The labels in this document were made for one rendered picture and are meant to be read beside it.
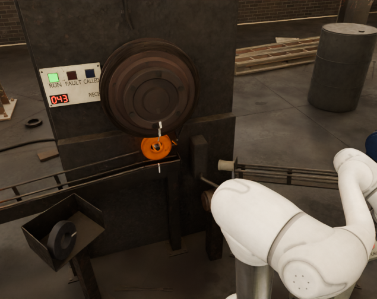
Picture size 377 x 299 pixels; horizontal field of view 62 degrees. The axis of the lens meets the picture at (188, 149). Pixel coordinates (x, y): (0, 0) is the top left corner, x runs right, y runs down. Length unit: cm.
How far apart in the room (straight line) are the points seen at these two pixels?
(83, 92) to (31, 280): 123
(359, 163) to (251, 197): 53
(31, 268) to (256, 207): 186
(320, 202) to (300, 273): 208
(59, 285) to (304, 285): 176
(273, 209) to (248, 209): 5
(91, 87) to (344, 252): 128
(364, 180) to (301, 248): 55
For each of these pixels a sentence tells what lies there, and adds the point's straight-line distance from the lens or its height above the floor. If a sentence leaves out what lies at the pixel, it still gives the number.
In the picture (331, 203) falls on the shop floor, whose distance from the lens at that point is 269.
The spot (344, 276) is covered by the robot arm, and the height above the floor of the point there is 121.
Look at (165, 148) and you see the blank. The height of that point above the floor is 80.
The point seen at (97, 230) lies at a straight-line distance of 154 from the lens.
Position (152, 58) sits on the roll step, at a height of 129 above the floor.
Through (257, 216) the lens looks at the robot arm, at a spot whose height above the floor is 123.
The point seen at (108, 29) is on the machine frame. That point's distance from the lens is 154.
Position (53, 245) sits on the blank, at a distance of 139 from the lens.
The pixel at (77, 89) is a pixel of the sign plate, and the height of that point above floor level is 113.
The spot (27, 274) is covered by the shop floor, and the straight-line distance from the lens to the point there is 232.
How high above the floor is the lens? 169
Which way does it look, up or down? 33 degrees down
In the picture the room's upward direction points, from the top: 1 degrees counter-clockwise
